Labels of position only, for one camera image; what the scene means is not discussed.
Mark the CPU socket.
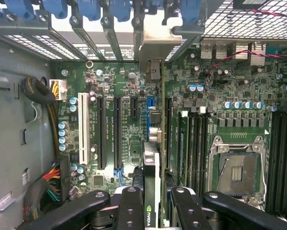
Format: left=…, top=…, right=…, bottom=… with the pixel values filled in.
left=208, top=135, right=266, bottom=199

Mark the long black expansion slot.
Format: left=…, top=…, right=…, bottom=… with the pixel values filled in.
left=96, top=95, right=108, bottom=170
left=113, top=96, right=124, bottom=185
left=165, top=97, right=173, bottom=170

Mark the white expansion slot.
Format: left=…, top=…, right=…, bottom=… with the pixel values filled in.
left=77, top=92, right=91, bottom=165

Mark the short black expansion slot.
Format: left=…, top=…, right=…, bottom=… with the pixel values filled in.
left=130, top=97, right=139, bottom=119

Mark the blue expansion slot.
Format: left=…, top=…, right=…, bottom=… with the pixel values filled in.
left=146, top=95, right=160, bottom=142

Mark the green motherboard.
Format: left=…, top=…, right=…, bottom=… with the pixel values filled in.
left=48, top=40, right=287, bottom=218

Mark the open black PC case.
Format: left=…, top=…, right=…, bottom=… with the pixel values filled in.
left=0, top=0, right=287, bottom=230

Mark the white power connector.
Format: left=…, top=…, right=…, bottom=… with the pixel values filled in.
left=48, top=79, right=68, bottom=101

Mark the blue slot clip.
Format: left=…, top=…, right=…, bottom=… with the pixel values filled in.
left=76, top=0, right=101, bottom=21
left=42, top=0, right=71, bottom=20
left=109, top=0, right=132, bottom=23
left=180, top=0, right=203, bottom=24
left=152, top=0, right=167, bottom=10
left=6, top=0, right=36, bottom=20

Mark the coloured power wire bundle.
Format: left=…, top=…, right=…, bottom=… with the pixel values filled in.
left=23, top=155, right=70, bottom=225

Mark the black sleeved power cable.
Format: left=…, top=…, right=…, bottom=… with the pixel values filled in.
left=20, top=76, right=61, bottom=159

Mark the red black twisted wire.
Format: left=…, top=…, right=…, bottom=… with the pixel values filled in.
left=204, top=8, right=287, bottom=82

